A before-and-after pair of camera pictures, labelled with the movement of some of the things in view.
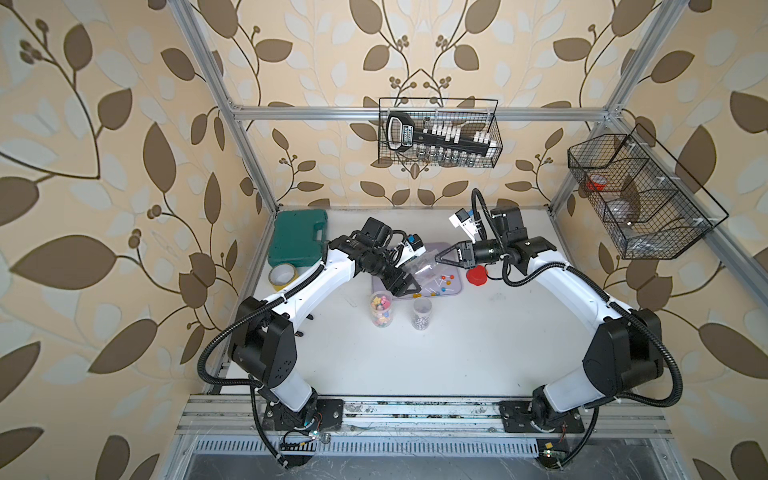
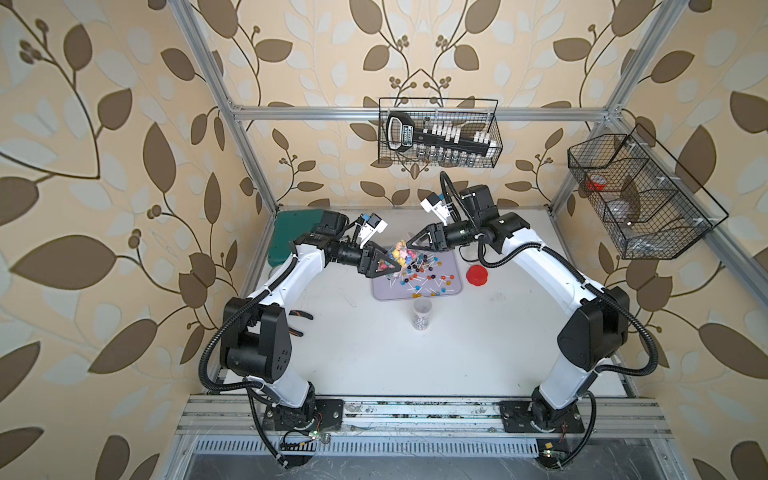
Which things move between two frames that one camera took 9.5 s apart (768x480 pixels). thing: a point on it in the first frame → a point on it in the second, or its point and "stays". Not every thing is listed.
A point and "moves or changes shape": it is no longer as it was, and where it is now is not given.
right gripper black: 465,253 → 426,231
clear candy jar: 433,276 moves or changes shape
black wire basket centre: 438,132 stays
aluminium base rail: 237,417 stays
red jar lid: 478,275 stays
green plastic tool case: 297,237 stays
